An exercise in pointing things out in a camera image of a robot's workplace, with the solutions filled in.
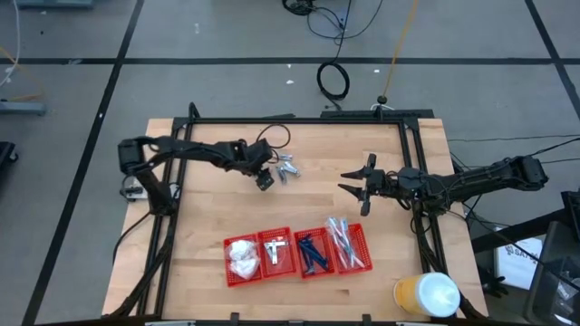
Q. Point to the blue grey floor rail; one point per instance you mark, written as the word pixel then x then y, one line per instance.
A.
pixel 22 108
pixel 54 3

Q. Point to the blue white toothbrush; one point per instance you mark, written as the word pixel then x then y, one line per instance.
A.
pixel 337 240

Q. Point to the black storage bin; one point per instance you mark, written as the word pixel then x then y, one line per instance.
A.
pixel 553 280

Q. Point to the yellow cup with white lid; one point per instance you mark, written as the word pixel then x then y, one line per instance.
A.
pixel 430 294

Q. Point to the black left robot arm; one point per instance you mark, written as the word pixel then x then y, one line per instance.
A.
pixel 195 149

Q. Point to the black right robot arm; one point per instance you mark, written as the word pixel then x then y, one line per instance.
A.
pixel 489 179

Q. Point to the black floor object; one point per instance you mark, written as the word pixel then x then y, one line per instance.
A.
pixel 6 153

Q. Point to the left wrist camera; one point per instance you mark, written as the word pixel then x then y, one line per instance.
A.
pixel 260 147

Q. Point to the red white toothbrush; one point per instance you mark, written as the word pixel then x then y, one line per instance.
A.
pixel 353 253

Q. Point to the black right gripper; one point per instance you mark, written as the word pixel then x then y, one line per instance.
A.
pixel 383 183

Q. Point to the black aluminium rig frame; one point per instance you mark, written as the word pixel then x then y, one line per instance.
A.
pixel 317 120

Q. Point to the black slanted bar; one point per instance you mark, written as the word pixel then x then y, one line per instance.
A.
pixel 521 233

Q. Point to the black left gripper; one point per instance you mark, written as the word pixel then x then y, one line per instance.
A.
pixel 256 166

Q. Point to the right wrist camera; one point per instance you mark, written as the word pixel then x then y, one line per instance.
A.
pixel 410 176

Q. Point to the red slotted plastic basket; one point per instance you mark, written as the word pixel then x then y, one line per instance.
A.
pixel 285 269
pixel 331 253
pixel 364 249
pixel 235 283

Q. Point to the white printed sign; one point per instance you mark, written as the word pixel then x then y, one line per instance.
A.
pixel 516 267

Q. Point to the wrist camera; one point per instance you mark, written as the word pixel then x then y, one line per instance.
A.
pixel 410 176
pixel 260 147

